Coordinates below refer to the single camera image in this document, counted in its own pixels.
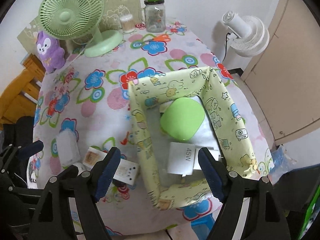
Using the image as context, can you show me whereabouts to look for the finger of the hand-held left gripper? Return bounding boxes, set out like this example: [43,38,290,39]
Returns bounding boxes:
[0,141,44,175]
[10,165,79,198]

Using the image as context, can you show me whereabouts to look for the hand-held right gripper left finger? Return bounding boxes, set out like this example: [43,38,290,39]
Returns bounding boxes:
[29,146,122,240]

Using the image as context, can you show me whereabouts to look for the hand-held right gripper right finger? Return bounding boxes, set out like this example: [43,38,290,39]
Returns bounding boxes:
[197,147,292,240]

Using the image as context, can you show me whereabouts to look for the white power strip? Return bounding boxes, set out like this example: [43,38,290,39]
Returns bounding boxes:
[84,146,139,185]

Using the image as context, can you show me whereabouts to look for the white charger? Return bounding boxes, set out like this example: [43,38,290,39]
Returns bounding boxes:
[167,142,200,177]

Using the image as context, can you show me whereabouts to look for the green rounded case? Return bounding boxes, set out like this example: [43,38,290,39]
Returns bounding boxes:
[160,98,206,140]

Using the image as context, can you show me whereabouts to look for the yellow printed fabric box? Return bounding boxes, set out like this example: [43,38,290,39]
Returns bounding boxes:
[127,66,258,210]

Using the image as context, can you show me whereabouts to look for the dark clothing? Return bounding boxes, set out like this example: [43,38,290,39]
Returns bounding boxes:
[0,116,35,153]

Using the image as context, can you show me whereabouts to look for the blue stool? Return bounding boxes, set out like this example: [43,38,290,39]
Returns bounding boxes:
[190,215,216,240]

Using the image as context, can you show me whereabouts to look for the wooden chair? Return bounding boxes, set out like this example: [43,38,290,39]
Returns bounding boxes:
[0,54,47,125]

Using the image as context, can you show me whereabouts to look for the blue plastic bag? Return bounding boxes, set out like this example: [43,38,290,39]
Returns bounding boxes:
[269,145,298,183]

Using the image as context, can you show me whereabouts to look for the black box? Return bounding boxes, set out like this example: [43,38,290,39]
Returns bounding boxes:
[270,165,320,210]

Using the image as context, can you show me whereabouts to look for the purple plush toy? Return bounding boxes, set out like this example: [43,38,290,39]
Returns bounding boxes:
[36,31,65,74]

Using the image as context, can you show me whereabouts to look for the green printed box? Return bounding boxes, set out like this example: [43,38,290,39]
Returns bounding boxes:
[299,195,320,240]

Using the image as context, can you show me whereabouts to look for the beige door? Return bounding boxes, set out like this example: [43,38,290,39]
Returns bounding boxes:
[242,0,320,147]

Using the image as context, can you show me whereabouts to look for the green desk fan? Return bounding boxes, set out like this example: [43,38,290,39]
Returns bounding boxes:
[39,0,124,57]

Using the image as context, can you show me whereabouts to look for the orange scissors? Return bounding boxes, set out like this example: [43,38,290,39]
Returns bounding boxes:
[142,34,172,43]

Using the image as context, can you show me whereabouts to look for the white standing fan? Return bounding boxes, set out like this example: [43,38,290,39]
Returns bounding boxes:
[214,11,270,68]

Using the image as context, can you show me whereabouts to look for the cotton swab jar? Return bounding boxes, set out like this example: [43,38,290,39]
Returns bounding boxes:
[119,14,135,34]

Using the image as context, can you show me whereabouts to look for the glass jar with green lid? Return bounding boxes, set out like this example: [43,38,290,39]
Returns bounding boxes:
[138,0,167,33]

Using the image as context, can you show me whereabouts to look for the white fan cord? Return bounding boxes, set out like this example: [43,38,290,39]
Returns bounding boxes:
[66,47,88,63]

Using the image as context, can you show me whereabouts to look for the black fan cable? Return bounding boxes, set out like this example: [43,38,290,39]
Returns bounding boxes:
[221,32,232,60]

